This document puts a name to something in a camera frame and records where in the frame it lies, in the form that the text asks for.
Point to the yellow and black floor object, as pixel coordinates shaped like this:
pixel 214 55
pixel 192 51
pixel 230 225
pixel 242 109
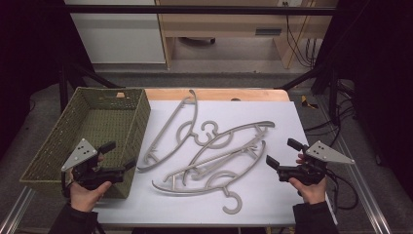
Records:
pixel 307 102

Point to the black horizontal frame bar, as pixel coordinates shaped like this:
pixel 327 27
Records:
pixel 195 9

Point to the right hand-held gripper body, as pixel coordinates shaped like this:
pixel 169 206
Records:
pixel 324 154

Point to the person's left hand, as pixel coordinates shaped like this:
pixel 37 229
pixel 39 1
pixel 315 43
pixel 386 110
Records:
pixel 86 198

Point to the white cabinet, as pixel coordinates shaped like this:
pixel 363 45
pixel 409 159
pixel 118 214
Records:
pixel 120 39

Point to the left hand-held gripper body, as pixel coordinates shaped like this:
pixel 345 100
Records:
pixel 79 152

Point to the black frame post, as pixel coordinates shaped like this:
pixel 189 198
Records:
pixel 332 94
pixel 63 87

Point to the aluminium rail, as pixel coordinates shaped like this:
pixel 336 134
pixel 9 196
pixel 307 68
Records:
pixel 363 191
pixel 14 213

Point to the green woven basket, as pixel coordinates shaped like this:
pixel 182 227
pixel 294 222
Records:
pixel 97 125

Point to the dark chair base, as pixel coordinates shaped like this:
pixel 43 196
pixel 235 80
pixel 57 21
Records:
pixel 198 40

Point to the light wooden desk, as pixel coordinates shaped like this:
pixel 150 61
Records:
pixel 227 24

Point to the person's right hand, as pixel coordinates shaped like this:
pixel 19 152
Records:
pixel 311 193

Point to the pile of grey hangers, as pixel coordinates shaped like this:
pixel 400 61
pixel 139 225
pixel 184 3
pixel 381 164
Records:
pixel 279 195

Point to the grey plastic clothes hanger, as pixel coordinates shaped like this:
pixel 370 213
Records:
pixel 168 125
pixel 195 190
pixel 242 127

